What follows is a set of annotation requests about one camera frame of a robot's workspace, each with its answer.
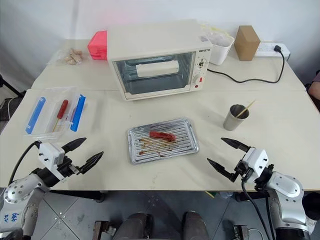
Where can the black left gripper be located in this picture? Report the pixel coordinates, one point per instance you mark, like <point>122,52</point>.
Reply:
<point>67,169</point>

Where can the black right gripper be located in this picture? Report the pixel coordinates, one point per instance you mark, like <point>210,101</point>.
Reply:
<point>243,171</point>

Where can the bare wooden skewer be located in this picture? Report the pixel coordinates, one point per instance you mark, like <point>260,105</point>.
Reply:
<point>248,107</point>

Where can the steel cup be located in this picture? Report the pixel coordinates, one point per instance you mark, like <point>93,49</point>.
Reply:
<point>233,122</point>

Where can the blue container latch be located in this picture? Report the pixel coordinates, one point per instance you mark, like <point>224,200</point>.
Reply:
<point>78,112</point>
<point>36,115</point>

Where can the ribbed metal baking tray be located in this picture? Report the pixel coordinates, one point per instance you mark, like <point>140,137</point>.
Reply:
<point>185,145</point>

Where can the skewered red sausage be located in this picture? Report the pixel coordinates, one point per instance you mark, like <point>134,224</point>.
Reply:
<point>63,108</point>

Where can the clear plastic container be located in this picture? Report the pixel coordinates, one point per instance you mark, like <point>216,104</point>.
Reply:
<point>53,100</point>

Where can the loose red sausage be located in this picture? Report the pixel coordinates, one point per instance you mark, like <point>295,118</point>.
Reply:
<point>162,136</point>

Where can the dark rounded shape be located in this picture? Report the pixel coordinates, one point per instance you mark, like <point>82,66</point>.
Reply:
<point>136,226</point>
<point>196,226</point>

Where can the clear bag of snacks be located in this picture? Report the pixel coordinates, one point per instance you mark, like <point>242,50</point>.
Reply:
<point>73,57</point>

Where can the black tripod leg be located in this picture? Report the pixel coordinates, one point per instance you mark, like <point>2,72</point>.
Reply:
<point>10,87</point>

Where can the white plastic bin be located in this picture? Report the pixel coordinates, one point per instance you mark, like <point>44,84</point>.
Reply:
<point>220,53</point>

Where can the pink plastic box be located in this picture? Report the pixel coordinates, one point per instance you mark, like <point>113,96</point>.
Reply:
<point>98,46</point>

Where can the person in dark clothes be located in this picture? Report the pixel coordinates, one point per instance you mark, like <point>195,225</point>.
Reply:
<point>315,86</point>

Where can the white power strip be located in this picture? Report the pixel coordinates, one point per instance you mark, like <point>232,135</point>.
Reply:
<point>266,50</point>

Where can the brown cardboard box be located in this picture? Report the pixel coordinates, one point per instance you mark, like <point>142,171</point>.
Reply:
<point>246,43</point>

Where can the cream toaster oven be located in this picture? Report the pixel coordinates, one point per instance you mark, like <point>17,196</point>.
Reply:
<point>155,37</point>

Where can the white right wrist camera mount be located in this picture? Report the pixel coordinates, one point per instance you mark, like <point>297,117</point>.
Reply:
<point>257,162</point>

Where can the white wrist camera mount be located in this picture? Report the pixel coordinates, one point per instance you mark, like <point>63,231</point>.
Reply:
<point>51,153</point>
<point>257,162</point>

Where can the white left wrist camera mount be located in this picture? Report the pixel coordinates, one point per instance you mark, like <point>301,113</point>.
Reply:
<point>51,153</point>

